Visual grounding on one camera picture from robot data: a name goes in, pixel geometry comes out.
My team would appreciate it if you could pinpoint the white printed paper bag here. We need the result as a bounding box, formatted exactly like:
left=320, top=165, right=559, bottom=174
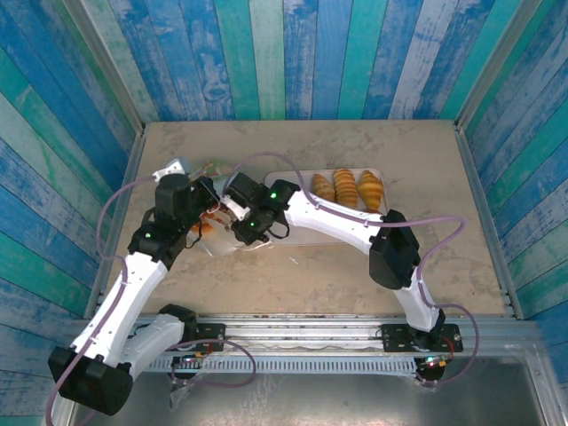
left=185, top=162, right=274, bottom=257

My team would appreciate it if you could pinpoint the orange glazed fake bread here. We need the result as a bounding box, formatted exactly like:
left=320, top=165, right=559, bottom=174
left=188, top=211, right=227, bottom=239

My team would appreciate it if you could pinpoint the small brown fake croissant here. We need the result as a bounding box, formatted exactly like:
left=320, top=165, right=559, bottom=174
left=310, top=173, right=337, bottom=203

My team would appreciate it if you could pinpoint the ridged golden fake bread roll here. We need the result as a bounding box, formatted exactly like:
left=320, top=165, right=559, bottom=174
left=332, top=168, right=359, bottom=209

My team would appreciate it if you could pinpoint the large golden fake croissant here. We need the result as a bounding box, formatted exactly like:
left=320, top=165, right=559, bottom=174
left=357, top=170, right=385, bottom=212

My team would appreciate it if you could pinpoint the pale rectangular tray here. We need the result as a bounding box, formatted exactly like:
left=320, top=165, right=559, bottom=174
left=264, top=170, right=391, bottom=248

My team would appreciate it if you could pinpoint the circuit board with LEDs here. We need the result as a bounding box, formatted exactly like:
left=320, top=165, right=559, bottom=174
left=419, top=353, right=450, bottom=369
left=171, top=352, right=210, bottom=366

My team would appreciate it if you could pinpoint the shiny steel panel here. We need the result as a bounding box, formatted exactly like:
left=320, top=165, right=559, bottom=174
left=70, top=370, right=549, bottom=426

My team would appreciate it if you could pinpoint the clear plastic scrap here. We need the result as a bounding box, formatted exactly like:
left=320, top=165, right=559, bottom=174
left=168, top=376, right=196, bottom=408

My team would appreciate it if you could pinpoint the aluminium side rail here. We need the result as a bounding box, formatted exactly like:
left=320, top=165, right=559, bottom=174
left=454, top=123, right=525, bottom=320
left=83, top=126, right=148, bottom=319

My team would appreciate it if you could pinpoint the aluminium mounting rail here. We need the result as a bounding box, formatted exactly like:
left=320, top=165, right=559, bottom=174
left=70, top=312, right=545, bottom=361

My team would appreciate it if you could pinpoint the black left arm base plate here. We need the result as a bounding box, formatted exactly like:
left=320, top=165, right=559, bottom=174
left=168, top=322, right=226, bottom=352

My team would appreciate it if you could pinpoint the slotted grey cable duct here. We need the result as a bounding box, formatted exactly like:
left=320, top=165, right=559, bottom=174
left=146, top=354, right=421, bottom=378

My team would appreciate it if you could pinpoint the aluminium corner post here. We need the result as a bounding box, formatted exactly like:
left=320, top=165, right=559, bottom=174
left=455, top=0, right=543, bottom=132
left=61, top=0, right=146, bottom=134

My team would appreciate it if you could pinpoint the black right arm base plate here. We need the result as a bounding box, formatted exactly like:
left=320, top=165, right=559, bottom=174
left=381, top=322, right=463, bottom=354

